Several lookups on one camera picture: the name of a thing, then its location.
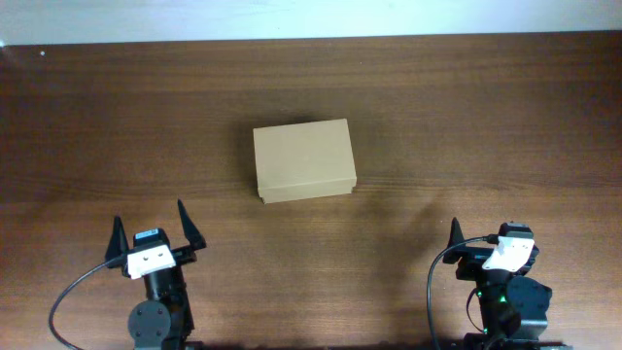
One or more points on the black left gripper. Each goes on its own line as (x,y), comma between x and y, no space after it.
(184,253)

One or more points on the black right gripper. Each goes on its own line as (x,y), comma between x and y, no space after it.
(468,265)

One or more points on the brown cardboard box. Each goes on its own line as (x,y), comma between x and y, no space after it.
(304,160)

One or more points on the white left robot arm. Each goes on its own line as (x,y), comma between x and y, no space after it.
(164,319)

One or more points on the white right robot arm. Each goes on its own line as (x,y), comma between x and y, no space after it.
(513,306)

